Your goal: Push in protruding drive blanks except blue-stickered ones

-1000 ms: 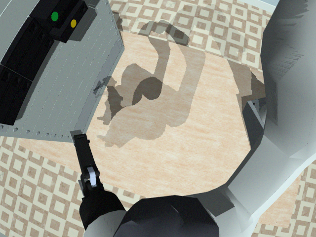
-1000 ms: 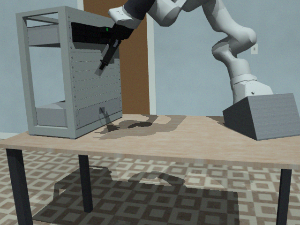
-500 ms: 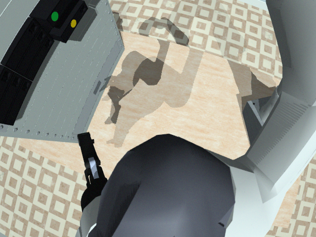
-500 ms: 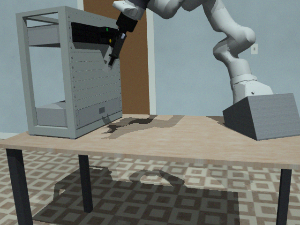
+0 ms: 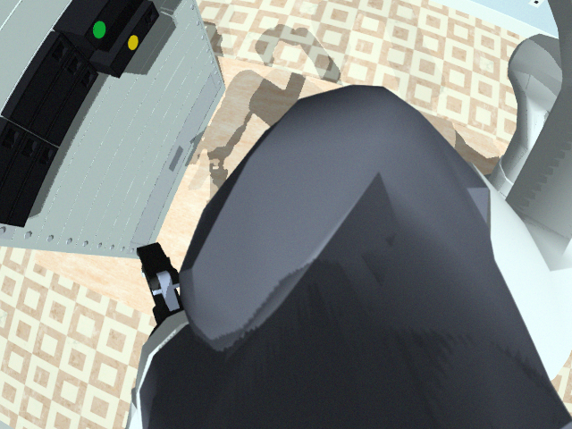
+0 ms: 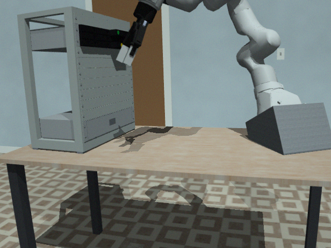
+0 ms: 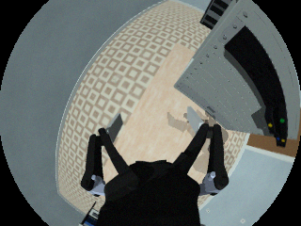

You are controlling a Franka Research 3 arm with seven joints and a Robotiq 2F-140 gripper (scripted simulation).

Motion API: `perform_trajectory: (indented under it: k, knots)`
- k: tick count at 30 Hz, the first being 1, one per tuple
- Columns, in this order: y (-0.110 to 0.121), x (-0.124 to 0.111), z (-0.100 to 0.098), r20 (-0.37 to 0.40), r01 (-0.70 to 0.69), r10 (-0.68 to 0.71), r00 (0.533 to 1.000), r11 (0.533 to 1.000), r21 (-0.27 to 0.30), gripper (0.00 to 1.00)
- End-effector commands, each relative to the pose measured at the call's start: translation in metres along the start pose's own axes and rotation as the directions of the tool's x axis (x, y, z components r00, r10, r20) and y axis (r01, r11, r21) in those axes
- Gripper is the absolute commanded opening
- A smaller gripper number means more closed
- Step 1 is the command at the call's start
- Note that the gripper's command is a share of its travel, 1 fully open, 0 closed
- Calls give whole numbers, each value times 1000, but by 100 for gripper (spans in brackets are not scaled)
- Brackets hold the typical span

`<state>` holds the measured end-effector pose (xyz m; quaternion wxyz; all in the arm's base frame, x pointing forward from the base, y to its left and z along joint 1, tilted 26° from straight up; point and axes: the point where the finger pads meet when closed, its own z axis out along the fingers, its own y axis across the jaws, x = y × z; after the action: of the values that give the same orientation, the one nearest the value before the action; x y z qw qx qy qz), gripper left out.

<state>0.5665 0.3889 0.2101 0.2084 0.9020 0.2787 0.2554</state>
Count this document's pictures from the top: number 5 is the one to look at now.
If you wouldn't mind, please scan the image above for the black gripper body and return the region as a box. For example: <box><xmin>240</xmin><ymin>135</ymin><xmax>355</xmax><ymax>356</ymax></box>
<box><xmin>148</xmin><ymin>300</ymin><xmax>184</xmax><ymax>339</ymax></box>

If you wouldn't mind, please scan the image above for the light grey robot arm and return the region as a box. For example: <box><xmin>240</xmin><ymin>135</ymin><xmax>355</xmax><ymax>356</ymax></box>
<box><xmin>124</xmin><ymin>0</ymin><xmax>572</xmax><ymax>429</ymax></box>

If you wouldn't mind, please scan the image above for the grey server rack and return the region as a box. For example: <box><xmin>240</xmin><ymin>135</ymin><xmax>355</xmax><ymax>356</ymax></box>
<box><xmin>0</xmin><ymin>0</ymin><xmax>226</xmax><ymax>259</ymax></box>

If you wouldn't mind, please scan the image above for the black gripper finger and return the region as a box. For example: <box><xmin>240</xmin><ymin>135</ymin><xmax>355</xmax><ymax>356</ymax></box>
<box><xmin>136</xmin><ymin>242</ymin><xmax>181</xmax><ymax>324</ymax></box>

